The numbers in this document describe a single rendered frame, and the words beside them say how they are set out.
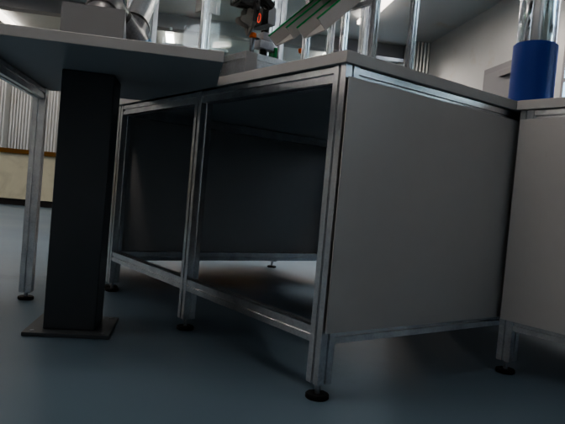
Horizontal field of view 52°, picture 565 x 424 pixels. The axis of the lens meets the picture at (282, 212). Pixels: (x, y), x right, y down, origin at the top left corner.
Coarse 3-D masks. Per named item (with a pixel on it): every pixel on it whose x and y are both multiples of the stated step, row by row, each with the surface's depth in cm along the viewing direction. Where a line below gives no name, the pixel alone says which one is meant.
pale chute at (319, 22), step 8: (336, 0) 183; (344, 0) 170; (352, 0) 171; (360, 0) 172; (320, 8) 180; (328, 8) 167; (336, 8) 169; (344, 8) 170; (312, 16) 179; (320, 16) 166; (328, 16) 168; (336, 16) 169; (304, 24) 178; (312, 24) 180; (320, 24) 180; (328, 24) 168; (304, 32) 179; (312, 32) 178; (320, 32) 170
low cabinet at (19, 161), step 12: (0, 156) 825; (12, 156) 827; (24, 156) 830; (48, 156) 835; (0, 168) 826; (12, 168) 828; (24, 168) 831; (48, 168) 836; (0, 180) 826; (12, 180) 829; (24, 180) 832; (48, 180) 837; (0, 192) 827; (12, 192) 830; (24, 192) 832; (48, 192) 838; (24, 204) 836; (48, 204) 841
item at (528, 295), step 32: (544, 128) 174; (544, 160) 173; (544, 192) 172; (512, 224) 180; (544, 224) 172; (512, 256) 180; (544, 256) 171; (512, 288) 179; (544, 288) 171; (512, 320) 179; (544, 320) 170; (512, 352) 181
